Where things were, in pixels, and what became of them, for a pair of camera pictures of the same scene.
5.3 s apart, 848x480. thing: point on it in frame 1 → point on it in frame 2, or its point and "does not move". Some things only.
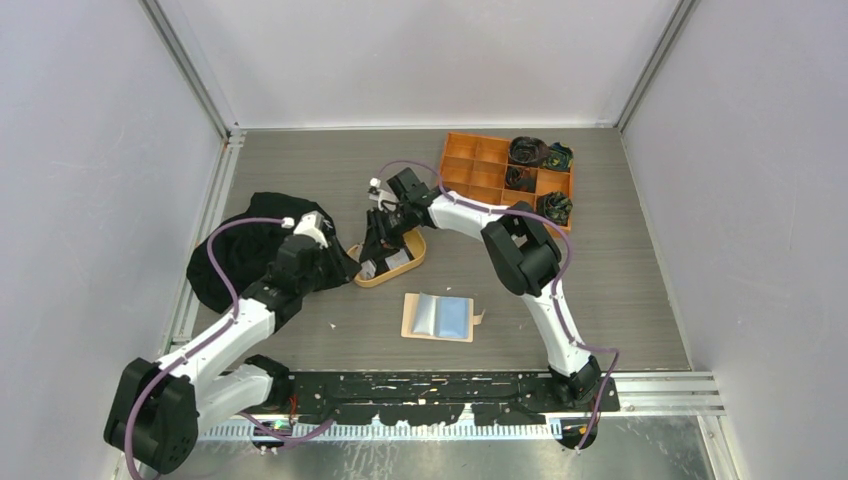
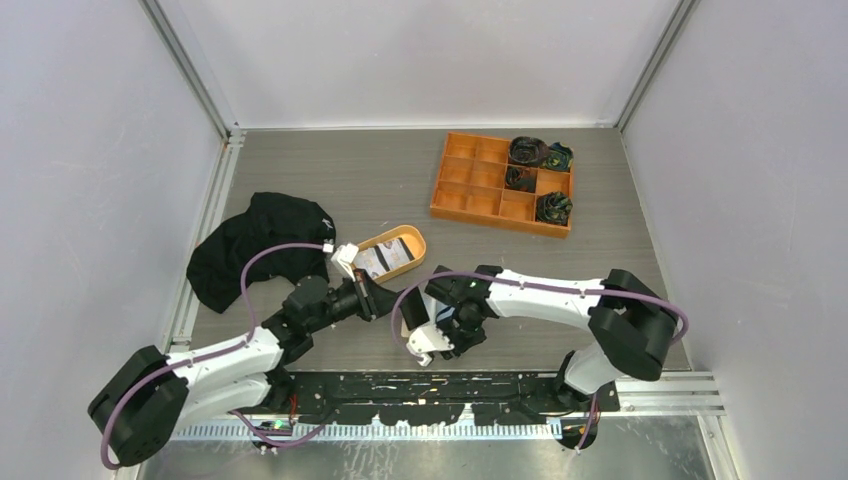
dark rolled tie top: (528, 151) does not move
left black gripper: (343, 267) → (374, 300)
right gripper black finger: (374, 246) → (414, 308)
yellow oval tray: (417, 244) does not move
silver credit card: (397, 259) does not move
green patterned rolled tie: (560, 157) does not move
